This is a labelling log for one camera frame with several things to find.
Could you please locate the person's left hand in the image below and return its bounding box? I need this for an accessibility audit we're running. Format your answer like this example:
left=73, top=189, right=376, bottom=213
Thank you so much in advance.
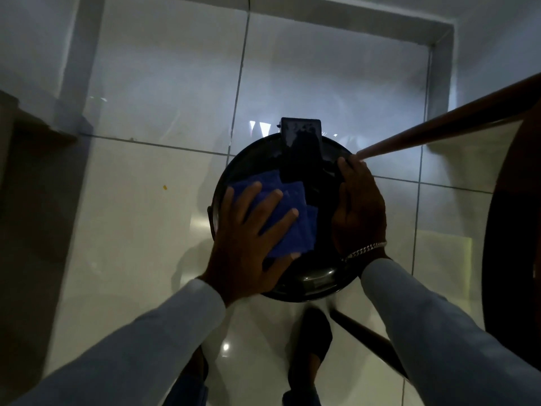
left=198, top=181, right=300, bottom=308

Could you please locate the blue cleaning cloth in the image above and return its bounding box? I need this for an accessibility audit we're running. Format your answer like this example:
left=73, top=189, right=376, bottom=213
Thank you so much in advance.
left=230, top=169, right=318, bottom=259

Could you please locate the round wooden-rimmed table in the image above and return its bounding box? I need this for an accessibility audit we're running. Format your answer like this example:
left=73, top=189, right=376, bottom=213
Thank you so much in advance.
left=329, top=73, right=541, bottom=379

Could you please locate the person's left leg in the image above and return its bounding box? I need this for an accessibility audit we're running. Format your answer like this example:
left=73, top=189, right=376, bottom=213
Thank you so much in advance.
left=162, top=346, right=210, bottom=406

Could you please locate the person's right forearm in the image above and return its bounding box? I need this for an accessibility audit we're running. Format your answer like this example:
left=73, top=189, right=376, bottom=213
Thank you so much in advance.
left=360, top=258, right=541, bottom=406

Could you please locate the person's left forearm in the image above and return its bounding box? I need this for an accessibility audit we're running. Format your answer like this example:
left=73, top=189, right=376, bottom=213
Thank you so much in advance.
left=8, top=277, right=227, bottom=406

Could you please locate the brown wooden cabinet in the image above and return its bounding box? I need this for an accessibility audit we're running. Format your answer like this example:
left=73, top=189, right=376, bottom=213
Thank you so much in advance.
left=0, top=90, right=79, bottom=394

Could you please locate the person's right shoe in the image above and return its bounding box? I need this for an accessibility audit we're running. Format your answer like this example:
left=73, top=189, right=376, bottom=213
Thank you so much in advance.
left=287, top=307, right=334, bottom=406

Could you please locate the person's right hand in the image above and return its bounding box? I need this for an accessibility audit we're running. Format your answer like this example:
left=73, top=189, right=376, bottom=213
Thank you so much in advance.
left=331, top=156, right=392, bottom=275

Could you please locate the silver chain bracelet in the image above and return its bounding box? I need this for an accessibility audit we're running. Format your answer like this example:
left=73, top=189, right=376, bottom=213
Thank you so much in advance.
left=341, top=240, right=388, bottom=263

